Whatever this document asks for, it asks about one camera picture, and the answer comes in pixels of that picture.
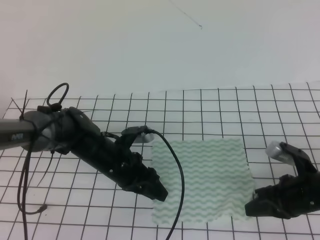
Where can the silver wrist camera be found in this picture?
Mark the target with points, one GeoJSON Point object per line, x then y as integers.
{"type": "Point", "coordinates": [144, 138]}
{"type": "Point", "coordinates": [275, 152]}

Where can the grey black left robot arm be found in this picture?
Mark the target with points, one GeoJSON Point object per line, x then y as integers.
{"type": "Point", "coordinates": [71, 131]}

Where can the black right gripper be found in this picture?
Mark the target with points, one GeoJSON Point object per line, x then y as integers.
{"type": "Point", "coordinates": [290, 198]}

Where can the green wavy striped white towel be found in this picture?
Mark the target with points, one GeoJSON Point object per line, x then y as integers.
{"type": "Point", "coordinates": [217, 180]}

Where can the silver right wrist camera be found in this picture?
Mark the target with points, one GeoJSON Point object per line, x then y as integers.
{"type": "Point", "coordinates": [275, 152]}

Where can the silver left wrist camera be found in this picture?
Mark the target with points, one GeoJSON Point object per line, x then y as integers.
{"type": "Point", "coordinates": [144, 138]}

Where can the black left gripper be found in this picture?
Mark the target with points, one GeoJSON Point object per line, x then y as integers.
{"type": "Point", "coordinates": [118, 163]}

